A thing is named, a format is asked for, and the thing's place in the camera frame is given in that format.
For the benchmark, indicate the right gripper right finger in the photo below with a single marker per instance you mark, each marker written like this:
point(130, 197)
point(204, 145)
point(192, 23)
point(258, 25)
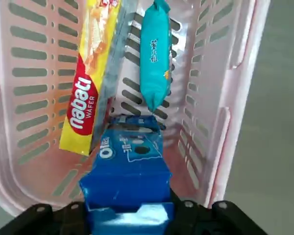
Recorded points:
point(198, 220)

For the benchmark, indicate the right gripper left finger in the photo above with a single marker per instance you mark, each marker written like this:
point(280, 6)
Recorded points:
point(63, 222)

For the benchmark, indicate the blue Oreo biscuit box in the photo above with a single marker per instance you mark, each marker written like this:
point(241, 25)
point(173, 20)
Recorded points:
point(127, 181)

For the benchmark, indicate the yellow Nabati wafer box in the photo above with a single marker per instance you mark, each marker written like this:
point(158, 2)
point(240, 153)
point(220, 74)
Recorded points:
point(80, 105)

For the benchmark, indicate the pink plastic basket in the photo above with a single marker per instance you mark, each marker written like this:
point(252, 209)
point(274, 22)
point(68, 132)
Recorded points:
point(240, 29)

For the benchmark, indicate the teal snack packet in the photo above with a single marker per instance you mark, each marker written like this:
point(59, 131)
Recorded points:
point(154, 61)

